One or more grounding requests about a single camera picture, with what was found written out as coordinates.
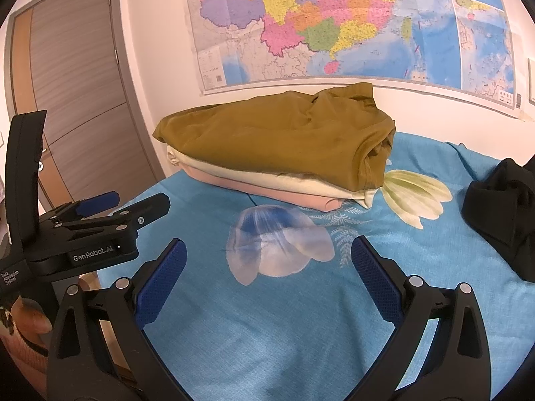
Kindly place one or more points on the person's pink knit cardigan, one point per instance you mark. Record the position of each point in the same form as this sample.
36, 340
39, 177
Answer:
21, 367

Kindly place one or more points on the colourful wall map poster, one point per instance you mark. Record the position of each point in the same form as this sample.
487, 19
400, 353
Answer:
334, 21

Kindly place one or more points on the grey wooden door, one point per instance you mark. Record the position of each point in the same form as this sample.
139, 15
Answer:
83, 92

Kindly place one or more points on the olive green garment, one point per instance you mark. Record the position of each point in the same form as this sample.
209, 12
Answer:
271, 142

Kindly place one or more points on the cream garment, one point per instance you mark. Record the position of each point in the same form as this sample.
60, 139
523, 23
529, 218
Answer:
292, 181

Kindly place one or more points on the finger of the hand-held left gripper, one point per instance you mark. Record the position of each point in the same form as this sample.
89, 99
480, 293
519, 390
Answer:
150, 211
98, 202

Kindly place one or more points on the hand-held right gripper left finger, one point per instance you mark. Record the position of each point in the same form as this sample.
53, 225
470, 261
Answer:
163, 284

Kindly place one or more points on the person's left hand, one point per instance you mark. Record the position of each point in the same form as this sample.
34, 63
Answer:
29, 317

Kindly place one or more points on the pink garment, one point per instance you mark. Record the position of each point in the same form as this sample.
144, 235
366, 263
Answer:
271, 194

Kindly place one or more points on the black garment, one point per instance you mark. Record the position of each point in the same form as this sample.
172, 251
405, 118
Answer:
501, 204

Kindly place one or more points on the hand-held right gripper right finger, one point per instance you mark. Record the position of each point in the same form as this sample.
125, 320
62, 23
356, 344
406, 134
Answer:
376, 284

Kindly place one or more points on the blue printed bed sheet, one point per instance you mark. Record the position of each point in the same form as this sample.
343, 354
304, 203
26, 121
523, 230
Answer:
292, 321

